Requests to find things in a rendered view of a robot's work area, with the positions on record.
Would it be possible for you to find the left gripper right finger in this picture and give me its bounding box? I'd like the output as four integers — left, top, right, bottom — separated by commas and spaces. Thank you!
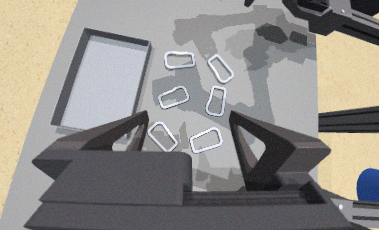
229, 110, 331, 191

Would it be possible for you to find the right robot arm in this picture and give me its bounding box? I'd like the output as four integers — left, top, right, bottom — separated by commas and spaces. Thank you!
297, 0, 330, 13

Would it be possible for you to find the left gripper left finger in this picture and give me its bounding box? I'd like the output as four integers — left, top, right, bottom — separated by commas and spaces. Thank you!
46, 110, 149, 151

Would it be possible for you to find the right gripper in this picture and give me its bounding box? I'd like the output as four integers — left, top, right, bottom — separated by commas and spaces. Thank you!
244, 0, 254, 7

